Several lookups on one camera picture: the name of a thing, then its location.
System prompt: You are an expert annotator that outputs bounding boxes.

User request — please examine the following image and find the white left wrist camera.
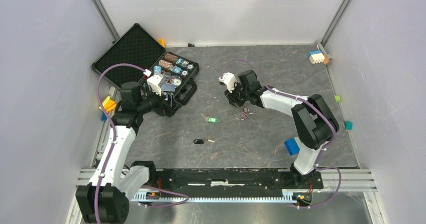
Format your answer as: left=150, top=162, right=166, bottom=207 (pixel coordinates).
left=147, top=73, right=165, bottom=96

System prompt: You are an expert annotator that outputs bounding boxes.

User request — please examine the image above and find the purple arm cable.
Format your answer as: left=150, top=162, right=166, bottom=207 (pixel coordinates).
left=94, top=63, right=190, bottom=224
left=221, top=59, right=343, bottom=210

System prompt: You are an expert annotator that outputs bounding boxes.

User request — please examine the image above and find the yellow orange toy block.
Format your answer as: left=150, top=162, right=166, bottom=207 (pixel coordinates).
left=102, top=95, right=117, bottom=114

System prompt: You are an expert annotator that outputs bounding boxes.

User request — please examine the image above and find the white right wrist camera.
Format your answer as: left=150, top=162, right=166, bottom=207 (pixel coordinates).
left=219, top=72, right=238, bottom=93

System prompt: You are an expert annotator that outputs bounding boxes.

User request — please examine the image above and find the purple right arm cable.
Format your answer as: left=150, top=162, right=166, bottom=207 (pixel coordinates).
left=221, top=59, right=343, bottom=210

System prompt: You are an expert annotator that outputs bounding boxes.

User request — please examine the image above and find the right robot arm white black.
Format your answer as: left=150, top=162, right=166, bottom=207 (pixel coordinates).
left=219, top=70, right=339, bottom=188

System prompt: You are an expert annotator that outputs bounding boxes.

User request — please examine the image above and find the white blue toy brick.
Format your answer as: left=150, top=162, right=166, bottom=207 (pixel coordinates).
left=308, top=50, right=326, bottom=64

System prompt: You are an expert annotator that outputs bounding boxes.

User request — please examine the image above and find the key with black tag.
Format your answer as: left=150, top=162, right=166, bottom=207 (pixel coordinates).
left=193, top=138, right=216, bottom=145

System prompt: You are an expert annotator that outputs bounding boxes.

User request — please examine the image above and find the teal cube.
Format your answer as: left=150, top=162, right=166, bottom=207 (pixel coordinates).
left=344, top=120, right=353, bottom=131

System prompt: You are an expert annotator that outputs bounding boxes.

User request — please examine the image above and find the black poker chip case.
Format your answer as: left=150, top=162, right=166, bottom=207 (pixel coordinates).
left=91, top=23, right=199, bottom=116

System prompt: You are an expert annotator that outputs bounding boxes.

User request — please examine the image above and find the small green cube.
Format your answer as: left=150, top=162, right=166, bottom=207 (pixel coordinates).
left=335, top=95, right=341, bottom=103

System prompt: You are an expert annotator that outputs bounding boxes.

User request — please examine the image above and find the keyring with bunch of keys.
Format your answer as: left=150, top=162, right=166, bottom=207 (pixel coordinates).
left=232, top=105, right=256, bottom=121

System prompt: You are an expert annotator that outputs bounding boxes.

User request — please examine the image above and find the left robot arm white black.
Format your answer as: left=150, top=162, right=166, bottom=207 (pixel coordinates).
left=75, top=82, right=160, bottom=223

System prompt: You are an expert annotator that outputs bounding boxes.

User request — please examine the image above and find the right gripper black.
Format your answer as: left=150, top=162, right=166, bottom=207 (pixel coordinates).
left=225, top=81, right=250, bottom=108

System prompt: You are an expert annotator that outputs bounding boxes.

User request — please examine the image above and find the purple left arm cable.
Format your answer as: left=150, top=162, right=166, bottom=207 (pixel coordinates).
left=94, top=63, right=190, bottom=224

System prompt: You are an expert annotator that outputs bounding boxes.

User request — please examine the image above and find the key with green tag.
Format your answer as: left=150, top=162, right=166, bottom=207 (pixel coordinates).
left=201, top=114, right=219, bottom=123

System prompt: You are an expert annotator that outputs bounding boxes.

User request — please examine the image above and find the orange block behind case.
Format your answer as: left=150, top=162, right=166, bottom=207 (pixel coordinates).
left=157, top=39, right=165, bottom=48

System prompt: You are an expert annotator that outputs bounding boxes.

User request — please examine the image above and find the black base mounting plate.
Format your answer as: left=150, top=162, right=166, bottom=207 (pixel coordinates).
left=147, top=168, right=324, bottom=198

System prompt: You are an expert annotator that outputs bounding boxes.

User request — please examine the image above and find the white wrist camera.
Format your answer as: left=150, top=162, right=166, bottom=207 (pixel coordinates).
left=147, top=73, right=165, bottom=96
left=219, top=72, right=238, bottom=93

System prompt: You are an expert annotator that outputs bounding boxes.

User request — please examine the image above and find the blue card in case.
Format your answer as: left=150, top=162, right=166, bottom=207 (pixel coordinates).
left=161, top=83, right=177, bottom=92

